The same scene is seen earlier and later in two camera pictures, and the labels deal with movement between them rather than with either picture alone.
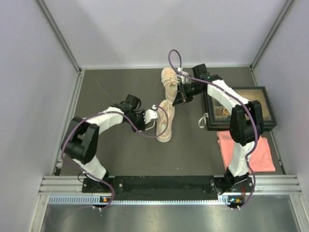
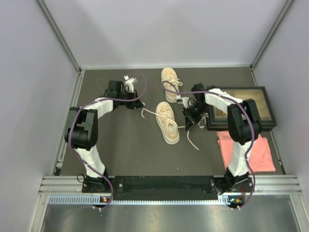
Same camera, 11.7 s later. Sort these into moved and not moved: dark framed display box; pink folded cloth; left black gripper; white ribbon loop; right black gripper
Moved: right black gripper; left black gripper
Not moved: white ribbon loop; dark framed display box; pink folded cloth
